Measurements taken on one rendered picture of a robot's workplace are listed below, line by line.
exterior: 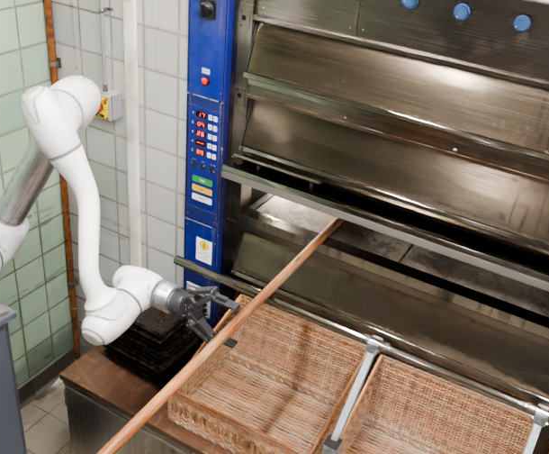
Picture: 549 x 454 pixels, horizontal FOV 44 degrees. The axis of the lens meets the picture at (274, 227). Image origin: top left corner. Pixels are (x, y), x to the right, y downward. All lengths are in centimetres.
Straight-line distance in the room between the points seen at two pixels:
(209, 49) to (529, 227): 116
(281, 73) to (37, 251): 145
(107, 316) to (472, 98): 119
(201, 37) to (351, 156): 63
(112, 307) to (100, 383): 76
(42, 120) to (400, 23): 102
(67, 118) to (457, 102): 108
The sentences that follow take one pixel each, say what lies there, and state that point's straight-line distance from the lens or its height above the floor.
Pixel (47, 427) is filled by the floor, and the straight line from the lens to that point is 338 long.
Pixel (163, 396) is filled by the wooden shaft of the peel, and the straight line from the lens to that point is 175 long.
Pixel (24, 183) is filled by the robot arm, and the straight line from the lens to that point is 223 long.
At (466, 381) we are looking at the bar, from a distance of 198.
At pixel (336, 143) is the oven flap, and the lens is 223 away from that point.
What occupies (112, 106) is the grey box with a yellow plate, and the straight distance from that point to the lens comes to 267.
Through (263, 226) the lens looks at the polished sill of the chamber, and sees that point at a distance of 250.
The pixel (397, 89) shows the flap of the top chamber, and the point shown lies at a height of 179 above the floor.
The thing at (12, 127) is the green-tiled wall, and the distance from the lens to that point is 284.
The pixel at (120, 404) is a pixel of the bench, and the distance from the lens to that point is 261.
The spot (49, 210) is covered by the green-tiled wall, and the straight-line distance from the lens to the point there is 311.
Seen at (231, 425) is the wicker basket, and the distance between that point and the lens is 237.
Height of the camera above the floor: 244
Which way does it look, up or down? 31 degrees down
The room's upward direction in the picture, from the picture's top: 6 degrees clockwise
